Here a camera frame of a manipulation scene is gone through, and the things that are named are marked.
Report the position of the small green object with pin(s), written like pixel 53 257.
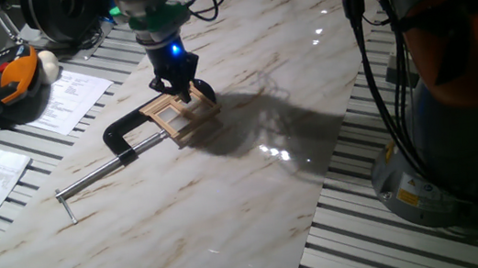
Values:
pixel 116 11

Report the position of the miniature wooden window frame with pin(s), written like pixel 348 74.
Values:
pixel 172 115

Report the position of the white soft ball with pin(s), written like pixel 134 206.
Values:
pixel 49 64

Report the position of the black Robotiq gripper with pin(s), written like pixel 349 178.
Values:
pixel 171 62

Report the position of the black C-clamp with steel screw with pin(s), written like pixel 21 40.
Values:
pixel 114 136

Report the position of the green wrist mount flange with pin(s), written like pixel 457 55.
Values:
pixel 159 19

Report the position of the thin metal rod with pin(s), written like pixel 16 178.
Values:
pixel 2 21

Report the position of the marble pattern table mat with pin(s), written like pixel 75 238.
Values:
pixel 187 233

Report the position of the black filament spool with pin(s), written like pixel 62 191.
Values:
pixel 61 14

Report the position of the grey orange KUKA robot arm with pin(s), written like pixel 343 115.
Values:
pixel 453 147

